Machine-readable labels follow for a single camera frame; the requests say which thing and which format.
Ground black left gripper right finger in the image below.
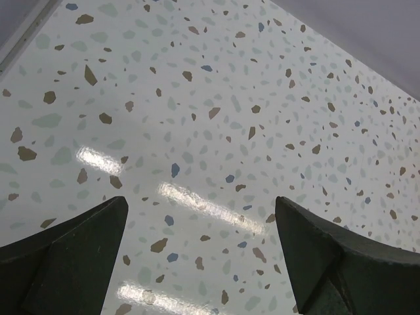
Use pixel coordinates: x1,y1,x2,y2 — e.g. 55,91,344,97
275,196,419,314

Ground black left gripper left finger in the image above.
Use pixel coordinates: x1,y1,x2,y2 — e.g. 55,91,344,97
1,196,128,314

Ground aluminium table edge rail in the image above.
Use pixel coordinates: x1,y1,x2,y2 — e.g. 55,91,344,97
1,0,61,75

